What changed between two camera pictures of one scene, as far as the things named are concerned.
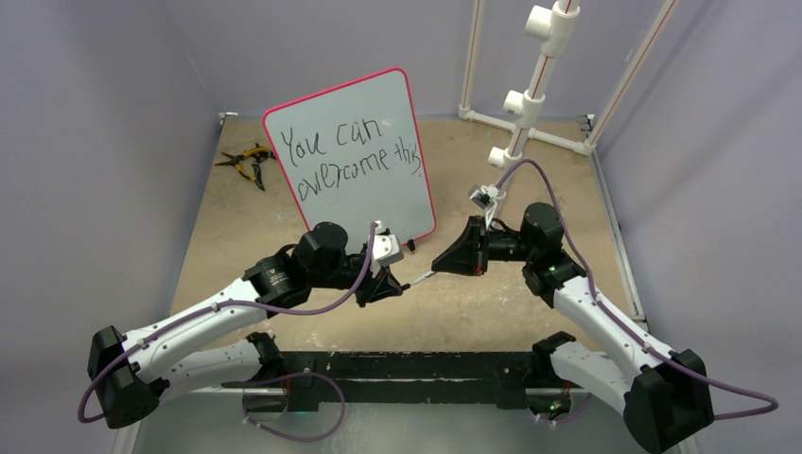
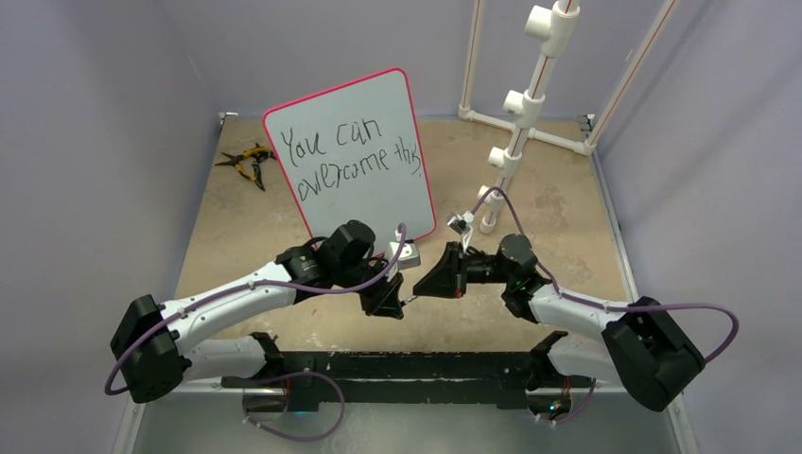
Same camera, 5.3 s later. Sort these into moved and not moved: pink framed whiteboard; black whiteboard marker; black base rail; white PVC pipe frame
Moved: black whiteboard marker
Not moved: black base rail; pink framed whiteboard; white PVC pipe frame
